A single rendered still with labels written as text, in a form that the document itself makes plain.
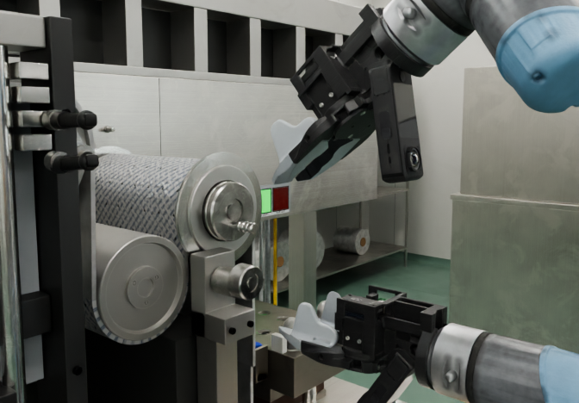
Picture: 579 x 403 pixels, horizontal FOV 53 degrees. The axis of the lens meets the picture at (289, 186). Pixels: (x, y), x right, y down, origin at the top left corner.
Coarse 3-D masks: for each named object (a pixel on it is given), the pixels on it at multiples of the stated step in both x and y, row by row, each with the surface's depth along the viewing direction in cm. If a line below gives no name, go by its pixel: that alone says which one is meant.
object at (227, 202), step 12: (216, 192) 71; (228, 192) 72; (240, 192) 74; (204, 204) 71; (216, 204) 71; (228, 204) 73; (240, 204) 74; (252, 204) 75; (204, 216) 71; (216, 216) 71; (228, 216) 72; (240, 216) 74; (252, 216) 76; (216, 228) 71; (228, 228) 72; (228, 240) 73
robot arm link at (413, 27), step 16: (400, 0) 53; (416, 0) 51; (384, 16) 54; (400, 16) 52; (416, 16) 52; (432, 16) 51; (400, 32) 53; (416, 32) 52; (432, 32) 52; (448, 32) 51; (416, 48) 53; (432, 48) 53; (448, 48) 53; (432, 64) 54
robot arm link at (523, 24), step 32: (480, 0) 46; (512, 0) 43; (544, 0) 42; (576, 0) 42; (480, 32) 47; (512, 32) 42; (544, 32) 41; (576, 32) 40; (512, 64) 43; (544, 64) 40; (576, 64) 40; (544, 96) 42; (576, 96) 43
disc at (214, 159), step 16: (208, 160) 72; (224, 160) 74; (240, 160) 76; (192, 176) 70; (256, 176) 79; (256, 192) 79; (176, 208) 69; (176, 224) 69; (192, 240) 71; (240, 256) 77
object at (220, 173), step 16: (208, 176) 71; (224, 176) 73; (240, 176) 76; (192, 192) 70; (192, 208) 70; (256, 208) 78; (192, 224) 70; (208, 240) 72; (224, 240) 74; (240, 240) 76
